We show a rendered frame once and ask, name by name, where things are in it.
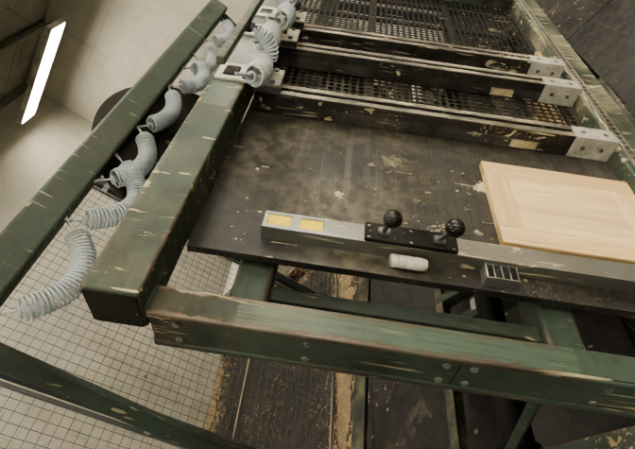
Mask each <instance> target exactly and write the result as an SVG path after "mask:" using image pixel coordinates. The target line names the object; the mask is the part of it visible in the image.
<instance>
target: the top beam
mask: <svg viewBox="0 0 635 449"><path fill-rule="evenodd" d="M252 40H256V39H254V37H252V36H246V35H243V36H242V38H241V39H240V41H239V43H238V44H237V46H236V47H235V48H234V50H233V51H232V54H231V55H230V57H229V58H228V60H227V62H233V63H240V64H245V65H248V64H249V59H250V57H251V56H252V54H254V53H256V52H255V50H254V48H253V46H252V44H251V43H252ZM220 66H221V64H220V65H219V67H220ZM219 67H218V69H219ZM218 69H217V70H218ZM217 70H216V72H217ZM216 72H215V74H216ZM214 76H215V75H213V77H212V79H211V80H210V82H209V83H208V85H207V86H206V88H205V90H204V91H203V93H202V94H201V96H200V97H199V99H198V101H197V103H196V104H195V106H194V107H193V109H192V110H191V111H190V113H189V114H188V116H187V117H186V119H185V121H184V122H183V124H182V125H181V127H180V129H179V131H178V132H177V134H176V135H175V137H174V138H173V140H172V141H171V143H170V145H169V146H168V148H167V149H166V151H165V152H164V154H163V156H162V158H161V159H160V160H159V161H158V163H157V165H156V166H155V168H154V169H153V171H152V172H151V174H150V176H149V177H148V179H147V180H146V182H145V184H144V186H143V187H142V189H141V190H140V192H139V193H138V195H137V197H136V198H135V200H134V201H133V202H132V203H131V205H130V207H129V209H128V210H127V212H126V213H125V215H124V217H123V218H122V220H121V221H120V223H119V224H118V226H117V227H116V229H115V231H114V232H113V234H112V236H111V237H110V239H109V241H108V242H107V244H106V245H105V247H104V248H103V250H102V252H100V254H99V255H98V257H97V258H96V260H95V262H94V264H93V265H92V267H91V268H90V270H89V272H88V273H87V275H86V276H85V278H84V279H83V281H82V283H81V284H80V288H81V292H82V294H83V297H84V299H85V301H86V303H87V304H88V306H89V308H90V311H91V313H92V315H93V317H94V319H96V320H102V321H107V322H114V323H120V324H126V325H132V326H139V327H145V326H148V325H149V323H150V320H149V318H147V317H146V311H145V307H146V303H147V301H148V299H149V297H150V295H151V293H152V291H153V289H154V286H155V285H162V286H167V284H168V281H169V279H170V277H171V275H172V273H173V270H174V268H175V266H176V264H177V263H178V260H179V258H180V255H181V253H182V250H183V248H184V246H185V244H186V242H187V239H188V237H189V235H190V233H191V231H192V229H193V227H194V225H195V223H196V221H197V217H198V215H199V213H200V211H201V208H202V206H203V204H204V202H205V200H206V198H207V196H208V194H209V192H210V190H211V187H212V185H213V183H214V181H215V177H216V175H217V173H218V171H219V169H220V166H221V165H222V163H223V161H224V159H225V156H226V154H227V152H228V150H229V148H230V145H231V143H232V140H233V138H234V135H235V133H236V132H237V130H238V128H239V126H240V123H241V121H242V119H243V117H244V115H245V112H246V110H247V108H248V106H249V103H250V101H251V99H252V97H253V95H254V87H252V86H250V85H249V84H248V83H244V82H237V81H229V80H223V79H218V78H214Z"/></svg>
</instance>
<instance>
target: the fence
mask: <svg viewBox="0 0 635 449"><path fill-rule="evenodd" d="M269 215H276V216H289V217H292V221H291V226H290V227H286V226H281V225H274V224H267V221H268V218H269ZM302 219H308V220H315V221H320V222H323V229H322V232H319V231H312V230H306V229H300V221H301V220H302ZM364 237H365V225H363V224H356V223H350V222H343V221H337V220H331V219H324V218H317V217H311V216H299V215H292V214H287V213H280V212H273V211H266V213H265V217H264V220H263V223H262V238H264V239H270V240H277V241H283V242H289V243H296V244H302V245H308V246H315V247H322V248H327V249H334V250H345V251H352V252H359V253H365V254H371V255H378V256H384V257H389V255H390V254H391V253H395V254H398V255H399V254H401V255H405V256H406V255H408V256H413V257H420V258H423V259H426V260H428V263H429V264H435V265H442V266H448V267H454V268H466V269H472V270H479V271H480V269H481V267H482V266H483V265H484V263H488V264H494V265H500V266H507V267H514V268H517V271H518V274H519V277H524V278H530V279H536V280H543V281H549V282H555V283H562V284H568V285H580V286H586V287H593V288H599V289H606V290H612V291H618V292H625V293H631V294H635V265H631V264H624V263H617V262H611V261H605V260H598V259H592V258H585V257H579V256H572V255H566V254H560V253H553V252H547V251H540V250H529V249H522V248H515V247H510V246H503V245H496V244H490V243H484V242H477V241H471V240H464V239H458V238H457V239H456V240H457V245H458V254H451V253H445V252H439V251H432V250H420V249H414V248H408V247H401V246H395V245H388V244H382V243H375V242H369V241H365V240H364Z"/></svg>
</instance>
